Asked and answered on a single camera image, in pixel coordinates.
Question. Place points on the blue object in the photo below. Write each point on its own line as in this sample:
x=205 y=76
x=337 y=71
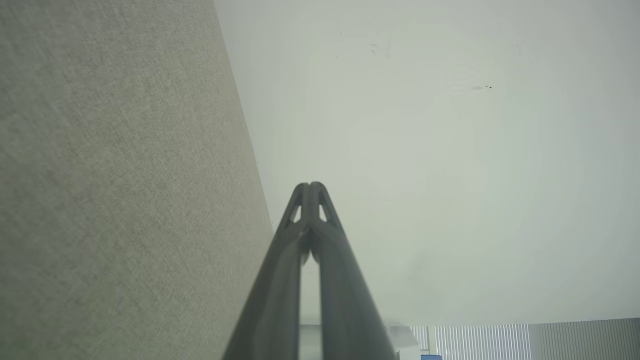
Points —
x=431 y=357

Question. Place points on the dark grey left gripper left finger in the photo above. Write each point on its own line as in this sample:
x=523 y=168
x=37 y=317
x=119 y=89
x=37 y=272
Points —
x=275 y=300

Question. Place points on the white vertical window blinds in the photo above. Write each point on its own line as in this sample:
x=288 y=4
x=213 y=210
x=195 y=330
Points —
x=475 y=342

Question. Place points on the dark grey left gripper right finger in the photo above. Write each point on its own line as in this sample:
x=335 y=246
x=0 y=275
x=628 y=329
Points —
x=350 y=310

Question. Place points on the grey ribbed wall panel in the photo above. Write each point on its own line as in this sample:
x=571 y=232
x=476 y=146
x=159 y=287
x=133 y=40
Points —
x=585 y=340

